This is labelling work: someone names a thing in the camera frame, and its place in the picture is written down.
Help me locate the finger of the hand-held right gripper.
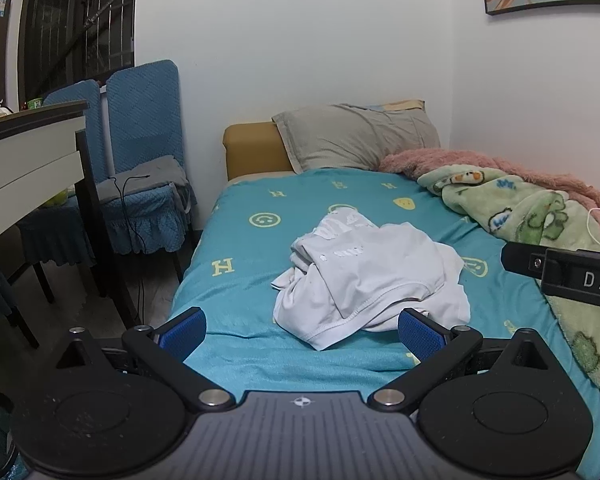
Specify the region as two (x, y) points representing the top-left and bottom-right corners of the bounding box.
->
(500, 241), (548, 278)

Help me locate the bed with teal printed sheet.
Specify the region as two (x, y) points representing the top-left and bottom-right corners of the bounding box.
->
(167, 167), (600, 478)

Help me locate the grey cloth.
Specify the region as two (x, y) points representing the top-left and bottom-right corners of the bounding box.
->
(96, 155), (191, 207)

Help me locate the pink fuzzy blanket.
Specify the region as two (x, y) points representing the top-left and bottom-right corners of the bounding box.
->
(378, 147), (600, 251)

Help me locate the white table with dark legs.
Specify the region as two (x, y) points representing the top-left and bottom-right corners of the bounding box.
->
(0, 100), (142, 351)

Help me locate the dark window with grille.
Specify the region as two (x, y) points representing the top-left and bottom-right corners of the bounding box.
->
(20, 0), (139, 106)

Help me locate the yellow padded headboard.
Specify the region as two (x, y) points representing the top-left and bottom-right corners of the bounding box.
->
(223, 121), (293, 181)

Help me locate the thin black cable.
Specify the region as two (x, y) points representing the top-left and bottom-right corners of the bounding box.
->
(107, 175), (152, 323)

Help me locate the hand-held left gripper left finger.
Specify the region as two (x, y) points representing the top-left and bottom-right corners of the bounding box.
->
(55, 306), (237, 415)

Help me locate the green cartoon blanket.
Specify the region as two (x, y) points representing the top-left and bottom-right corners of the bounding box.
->
(417, 165), (600, 411)

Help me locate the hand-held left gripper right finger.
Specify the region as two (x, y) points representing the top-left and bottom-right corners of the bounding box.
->
(366, 308), (553, 415)

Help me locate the grey pillow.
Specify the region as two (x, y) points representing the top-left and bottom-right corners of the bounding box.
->
(271, 103), (441, 175)

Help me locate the white t-shirt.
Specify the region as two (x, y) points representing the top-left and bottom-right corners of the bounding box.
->
(271, 211), (471, 352)

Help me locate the yellow patterned pillow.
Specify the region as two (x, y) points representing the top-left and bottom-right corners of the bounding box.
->
(367, 99), (426, 112)

